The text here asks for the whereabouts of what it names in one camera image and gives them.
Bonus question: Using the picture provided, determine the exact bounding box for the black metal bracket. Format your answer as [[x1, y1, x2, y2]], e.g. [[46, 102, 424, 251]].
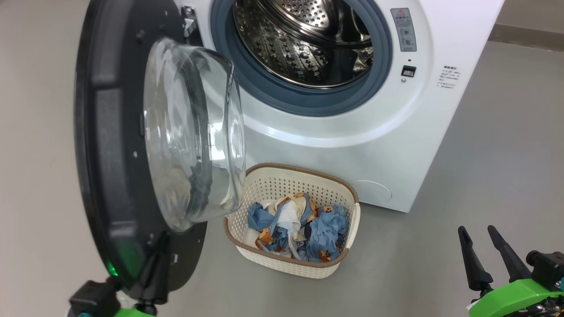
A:
[[181, 6, 197, 38]]

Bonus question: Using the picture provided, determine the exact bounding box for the black round glass washer door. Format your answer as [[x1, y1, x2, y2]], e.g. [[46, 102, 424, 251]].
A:
[[74, 0, 246, 304]]

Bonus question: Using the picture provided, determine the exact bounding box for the blue and white cartoon garment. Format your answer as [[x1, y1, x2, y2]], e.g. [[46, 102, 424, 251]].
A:
[[248, 192, 318, 260]]

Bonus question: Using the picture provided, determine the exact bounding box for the white front-load washing machine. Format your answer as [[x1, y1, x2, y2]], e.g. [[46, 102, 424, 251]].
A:
[[172, 0, 505, 213]]

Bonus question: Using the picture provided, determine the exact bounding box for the grey warning sticker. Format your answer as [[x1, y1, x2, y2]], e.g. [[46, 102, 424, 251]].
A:
[[390, 8, 417, 52]]

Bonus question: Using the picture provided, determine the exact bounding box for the round white filter cover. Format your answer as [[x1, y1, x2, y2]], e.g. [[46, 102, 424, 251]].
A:
[[350, 180, 392, 206]]

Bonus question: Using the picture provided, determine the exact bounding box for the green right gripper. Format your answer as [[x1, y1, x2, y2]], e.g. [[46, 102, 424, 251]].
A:
[[457, 225, 564, 317]]

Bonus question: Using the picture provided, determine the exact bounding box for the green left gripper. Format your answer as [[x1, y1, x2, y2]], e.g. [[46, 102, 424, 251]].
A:
[[112, 233, 171, 317]]

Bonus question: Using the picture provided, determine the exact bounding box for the stainless steel washing machine drum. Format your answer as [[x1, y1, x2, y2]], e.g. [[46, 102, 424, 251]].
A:
[[233, 0, 374, 88]]

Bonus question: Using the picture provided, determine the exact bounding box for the grey-blue rubber door gasket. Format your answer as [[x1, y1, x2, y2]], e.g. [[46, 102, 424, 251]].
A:
[[210, 0, 393, 117]]

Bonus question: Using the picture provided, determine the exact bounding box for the cream perforated laundry basket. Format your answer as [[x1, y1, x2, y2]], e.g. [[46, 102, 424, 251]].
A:
[[223, 163, 361, 280]]

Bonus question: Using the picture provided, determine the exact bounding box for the grey wall baseboard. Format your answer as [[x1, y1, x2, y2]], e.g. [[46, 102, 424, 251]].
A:
[[488, 23, 564, 52]]

